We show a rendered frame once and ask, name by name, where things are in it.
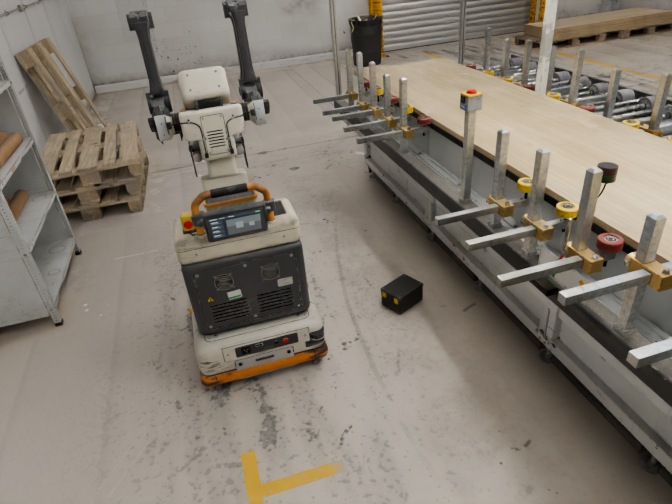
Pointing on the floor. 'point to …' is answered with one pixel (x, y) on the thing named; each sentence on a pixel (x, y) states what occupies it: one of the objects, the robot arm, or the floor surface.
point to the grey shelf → (29, 226)
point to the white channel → (546, 46)
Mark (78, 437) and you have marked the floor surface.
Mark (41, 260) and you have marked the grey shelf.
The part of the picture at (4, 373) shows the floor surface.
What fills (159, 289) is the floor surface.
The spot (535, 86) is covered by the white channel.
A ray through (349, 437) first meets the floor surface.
